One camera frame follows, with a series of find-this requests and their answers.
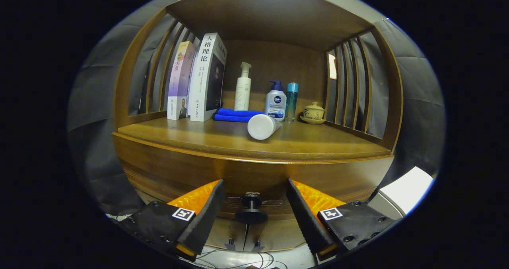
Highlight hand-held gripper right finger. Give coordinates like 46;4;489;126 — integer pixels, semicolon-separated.
286;178;400;261

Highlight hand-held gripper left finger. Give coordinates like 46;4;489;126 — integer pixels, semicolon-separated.
119;179;225;261

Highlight black round drawer knob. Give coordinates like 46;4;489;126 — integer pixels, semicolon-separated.
235;192;268;225

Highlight brown wooden drawer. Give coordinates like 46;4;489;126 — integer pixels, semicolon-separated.
113;133;395;221

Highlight white green-topped tube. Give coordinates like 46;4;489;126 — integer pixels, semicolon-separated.
247;114;283;140

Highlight wooden cabinet door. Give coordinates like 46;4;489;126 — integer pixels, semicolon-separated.
245;219;309;251
205;217;249;251

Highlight brown wooden countertop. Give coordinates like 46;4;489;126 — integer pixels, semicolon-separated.
113;116;392;164

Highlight brown wooden cabinet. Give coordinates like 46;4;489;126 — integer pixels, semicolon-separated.
112;0;404;251

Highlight blue folded cloth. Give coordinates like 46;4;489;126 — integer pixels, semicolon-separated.
213;108;265;123

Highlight beige lidded tea cup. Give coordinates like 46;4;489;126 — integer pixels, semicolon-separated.
303;102;325;120

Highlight white plastic box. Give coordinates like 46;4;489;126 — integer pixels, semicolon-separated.
368;166;435;220

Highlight teal clear bottle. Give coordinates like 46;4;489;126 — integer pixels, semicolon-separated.
285;82;299;123

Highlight white bottle blue cap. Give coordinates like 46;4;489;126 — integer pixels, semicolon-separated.
264;80;287;122

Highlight white pump bottle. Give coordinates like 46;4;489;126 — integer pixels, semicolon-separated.
234;62;252;111

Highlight white book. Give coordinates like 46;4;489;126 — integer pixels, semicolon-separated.
189;33;228;122

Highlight purple book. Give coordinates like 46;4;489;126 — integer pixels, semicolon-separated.
167;41;196;121

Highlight black floor cables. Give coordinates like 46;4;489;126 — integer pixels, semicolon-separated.
195;247;291;269

